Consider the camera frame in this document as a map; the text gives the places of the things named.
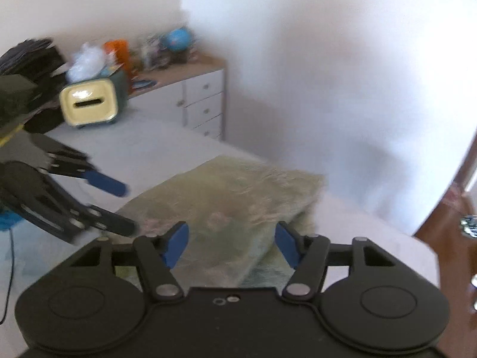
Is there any blue gloved left hand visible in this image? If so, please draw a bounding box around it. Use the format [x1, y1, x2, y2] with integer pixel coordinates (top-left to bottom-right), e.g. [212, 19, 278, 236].
[0, 204, 23, 232]

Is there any yellow tissue box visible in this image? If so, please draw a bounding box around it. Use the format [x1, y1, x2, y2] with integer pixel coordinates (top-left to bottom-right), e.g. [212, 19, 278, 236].
[59, 78, 127, 128]

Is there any blue globe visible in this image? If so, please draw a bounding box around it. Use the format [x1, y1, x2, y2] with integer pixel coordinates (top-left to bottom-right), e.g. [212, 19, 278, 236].
[165, 27, 193, 60]

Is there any pile of dark clothes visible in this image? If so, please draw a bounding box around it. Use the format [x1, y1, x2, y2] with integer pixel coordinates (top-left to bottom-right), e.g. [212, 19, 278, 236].
[1, 38, 66, 133]

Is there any green embroidered sheer garment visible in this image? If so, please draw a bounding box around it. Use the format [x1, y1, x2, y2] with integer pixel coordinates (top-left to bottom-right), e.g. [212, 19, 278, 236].
[118, 156, 326, 289]

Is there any white drawer cabinet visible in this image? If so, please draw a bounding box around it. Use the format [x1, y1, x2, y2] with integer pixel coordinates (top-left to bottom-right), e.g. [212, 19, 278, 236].
[129, 55, 226, 139]

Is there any black cable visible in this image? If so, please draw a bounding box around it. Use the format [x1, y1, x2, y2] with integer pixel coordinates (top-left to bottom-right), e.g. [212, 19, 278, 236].
[0, 226, 16, 325]

